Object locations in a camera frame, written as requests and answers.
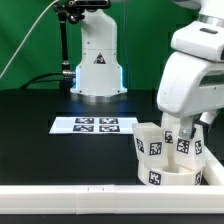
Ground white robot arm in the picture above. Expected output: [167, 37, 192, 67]
[66, 0, 224, 139]

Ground white round stool seat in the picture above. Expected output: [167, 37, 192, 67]
[138, 162, 203, 186]

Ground white front barrier rail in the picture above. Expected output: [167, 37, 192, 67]
[0, 185, 224, 214]

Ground black camera on mount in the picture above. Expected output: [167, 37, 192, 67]
[66, 0, 111, 9]

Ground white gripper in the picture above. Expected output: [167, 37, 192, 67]
[157, 21, 224, 139]

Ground white cable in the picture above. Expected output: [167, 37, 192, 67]
[0, 0, 61, 80]

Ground paper sheet with markers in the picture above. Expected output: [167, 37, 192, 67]
[49, 117, 137, 134]

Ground black cables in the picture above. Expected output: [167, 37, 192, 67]
[19, 71, 66, 90]

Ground white barrier rail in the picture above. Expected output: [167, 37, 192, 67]
[203, 148, 224, 186]
[0, 185, 224, 214]

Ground white right barrier rail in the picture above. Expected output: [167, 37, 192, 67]
[203, 148, 224, 186]

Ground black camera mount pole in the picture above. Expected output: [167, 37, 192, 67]
[54, 3, 75, 92]

